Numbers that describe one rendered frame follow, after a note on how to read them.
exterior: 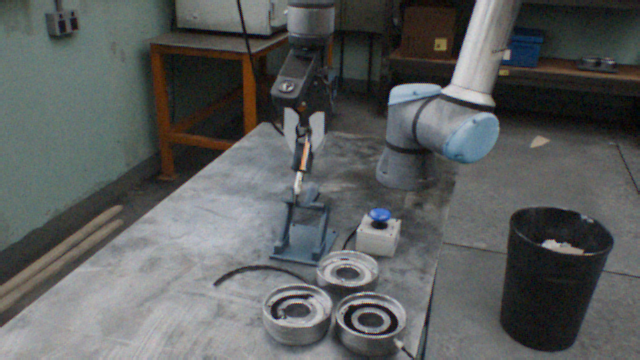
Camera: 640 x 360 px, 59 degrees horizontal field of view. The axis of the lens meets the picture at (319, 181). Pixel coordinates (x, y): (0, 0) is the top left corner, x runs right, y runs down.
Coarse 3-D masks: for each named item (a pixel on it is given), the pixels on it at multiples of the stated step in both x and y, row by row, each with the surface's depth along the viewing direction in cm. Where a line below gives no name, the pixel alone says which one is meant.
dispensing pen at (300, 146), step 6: (306, 132) 98; (312, 132) 98; (306, 138) 98; (300, 144) 96; (300, 150) 96; (294, 156) 96; (300, 156) 96; (294, 162) 96; (300, 162) 96; (294, 168) 96; (300, 168) 96; (300, 174) 97; (300, 180) 97; (300, 186) 97; (294, 204) 97; (294, 210) 96
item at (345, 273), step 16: (336, 256) 98; (352, 256) 99; (368, 256) 97; (320, 272) 94; (336, 272) 95; (352, 272) 96; (320, 288) 92; (336, 288) 90; (352, 288) 89; (368, 288) 91
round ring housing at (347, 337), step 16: (400, 304) 85; (336, 320) 82; (352, 320) 83; (368, 320) 86; (384, 320) 83; (400, 320) 83; (352, 336) 79; (368, 336) 78; (384, 336) 78; (400, 336) 80; (368, 352) 80; (384, 352) 81
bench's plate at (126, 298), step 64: (256, 128) 166; (192, 192) 127; (256, 192) 128; (320, 192) 128; (384, 192) 129; (448, 192) 130; (128, 256) 102; (192, 256) 103; (256, 256) 103; (64, 320) 86; (128, 320) 86; (192, 320) 87; (256, 320) 87
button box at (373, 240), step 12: (360, 228) 105; (372, 228) 105; (384, 228) 105; (396, 228) 105; (360, 240) 105; (372, 240) 104; (384, 240) 103; (396, 240) 106; (372, 252) 105; (384, 252) 104
